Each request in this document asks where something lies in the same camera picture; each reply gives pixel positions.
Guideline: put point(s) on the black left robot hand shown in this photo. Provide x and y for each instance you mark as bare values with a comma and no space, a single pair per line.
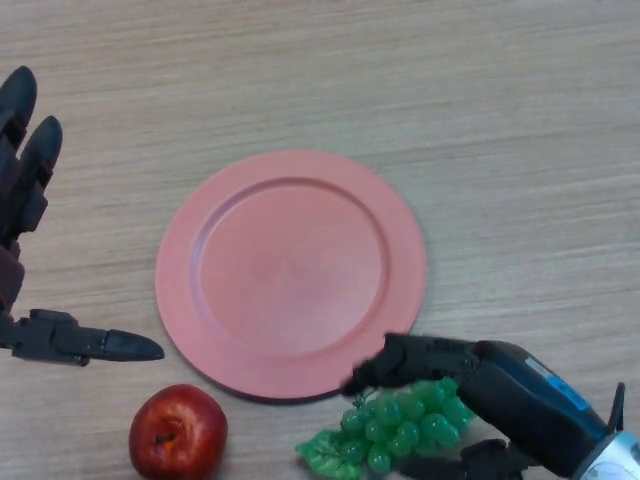
22,170

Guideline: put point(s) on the red apple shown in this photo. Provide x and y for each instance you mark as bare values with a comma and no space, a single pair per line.
177,432

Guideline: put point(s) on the pink round plate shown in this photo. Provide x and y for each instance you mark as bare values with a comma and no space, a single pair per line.
291,276

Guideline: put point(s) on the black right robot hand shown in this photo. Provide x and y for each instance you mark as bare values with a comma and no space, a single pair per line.
520,405

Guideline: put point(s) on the green grapes bunch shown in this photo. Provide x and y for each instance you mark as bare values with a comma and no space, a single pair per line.
405,425

